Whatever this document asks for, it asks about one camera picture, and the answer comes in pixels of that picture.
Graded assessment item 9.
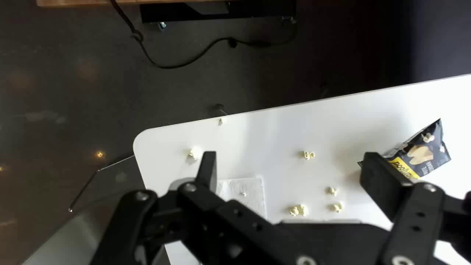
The black stand base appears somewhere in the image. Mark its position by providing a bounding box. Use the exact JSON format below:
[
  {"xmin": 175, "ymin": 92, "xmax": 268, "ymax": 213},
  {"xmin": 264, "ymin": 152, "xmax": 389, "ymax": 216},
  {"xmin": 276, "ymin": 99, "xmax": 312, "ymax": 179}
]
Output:
[{"xmin": 139, "ymin": 0, "xmax": 299, "ymax": 24}]

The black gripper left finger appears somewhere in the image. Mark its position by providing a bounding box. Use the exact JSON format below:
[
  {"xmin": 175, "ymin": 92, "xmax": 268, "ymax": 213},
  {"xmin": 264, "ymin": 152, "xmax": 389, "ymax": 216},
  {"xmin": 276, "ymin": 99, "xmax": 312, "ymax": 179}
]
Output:
[{"xmin": 90, "ymin": 149, "xmax": 315, "ymax": 265}]

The black Smartfood popcorn bag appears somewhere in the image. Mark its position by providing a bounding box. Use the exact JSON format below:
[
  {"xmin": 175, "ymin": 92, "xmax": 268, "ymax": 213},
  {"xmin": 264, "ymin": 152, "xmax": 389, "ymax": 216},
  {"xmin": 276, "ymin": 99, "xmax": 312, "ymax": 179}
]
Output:
[{"xmin": 383, "ymin": 117, "xmax": 454, "ymax": 182}]

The black floor cable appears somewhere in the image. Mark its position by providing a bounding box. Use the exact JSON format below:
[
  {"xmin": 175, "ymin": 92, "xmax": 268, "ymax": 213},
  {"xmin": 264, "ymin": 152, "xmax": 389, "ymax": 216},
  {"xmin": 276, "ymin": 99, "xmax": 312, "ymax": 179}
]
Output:
[{"xmin": 108, "ymin": 0, "xmax": 299, "ymax": 69}]

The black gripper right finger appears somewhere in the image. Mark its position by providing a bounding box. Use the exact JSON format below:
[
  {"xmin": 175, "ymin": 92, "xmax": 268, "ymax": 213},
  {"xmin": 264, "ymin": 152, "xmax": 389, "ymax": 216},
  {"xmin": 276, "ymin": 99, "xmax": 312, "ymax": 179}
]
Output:
[{"xmin": 359, "ymin": 149, "xmax": 471, "ymax": 265}]

